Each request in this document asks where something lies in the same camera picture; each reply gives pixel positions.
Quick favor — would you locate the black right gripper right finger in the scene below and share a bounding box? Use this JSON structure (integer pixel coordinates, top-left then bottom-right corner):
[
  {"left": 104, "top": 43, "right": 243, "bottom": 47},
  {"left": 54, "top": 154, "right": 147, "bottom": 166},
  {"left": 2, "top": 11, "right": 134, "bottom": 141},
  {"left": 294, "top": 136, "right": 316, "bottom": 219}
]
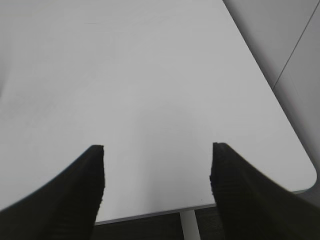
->
[{"left": 209, "top": 142, "right": 320, "bottom": 240}]

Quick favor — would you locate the white table leg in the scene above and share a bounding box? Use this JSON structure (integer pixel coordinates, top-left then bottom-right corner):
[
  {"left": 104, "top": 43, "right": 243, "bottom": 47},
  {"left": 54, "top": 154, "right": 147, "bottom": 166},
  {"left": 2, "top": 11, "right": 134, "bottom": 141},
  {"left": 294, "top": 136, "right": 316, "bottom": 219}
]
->
[{"left": 179, "top": 210, "right": 201, "bottom": 240}]

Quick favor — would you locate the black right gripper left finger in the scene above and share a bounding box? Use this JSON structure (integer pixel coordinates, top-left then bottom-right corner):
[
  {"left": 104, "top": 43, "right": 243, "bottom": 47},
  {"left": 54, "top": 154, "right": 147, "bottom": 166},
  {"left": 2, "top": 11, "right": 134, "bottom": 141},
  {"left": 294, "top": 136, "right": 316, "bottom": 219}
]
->
[{"left": 0, "top": 145, "right": 105, "bottom": 240}]

